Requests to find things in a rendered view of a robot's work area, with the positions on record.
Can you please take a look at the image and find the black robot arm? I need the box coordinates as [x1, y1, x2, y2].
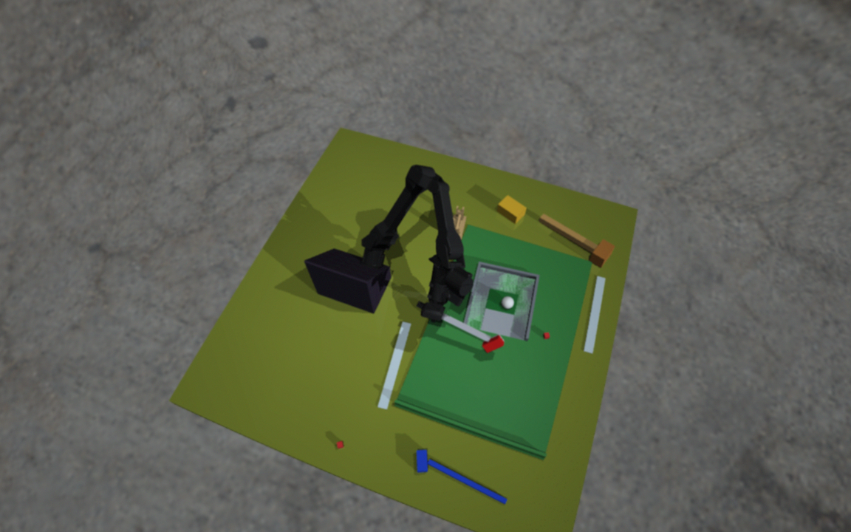
[360, 165, 474, 307]

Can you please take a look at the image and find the blue putter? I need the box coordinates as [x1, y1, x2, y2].
[417, 449, 507, 504]

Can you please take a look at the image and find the green putting mat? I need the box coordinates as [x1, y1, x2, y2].
[397, 225, 592, 453]

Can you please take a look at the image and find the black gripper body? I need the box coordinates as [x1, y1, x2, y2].
[420, 279, 449, 321]

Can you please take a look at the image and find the yellow rectangular block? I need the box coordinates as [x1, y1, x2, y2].
[497, 196, 527, 224]

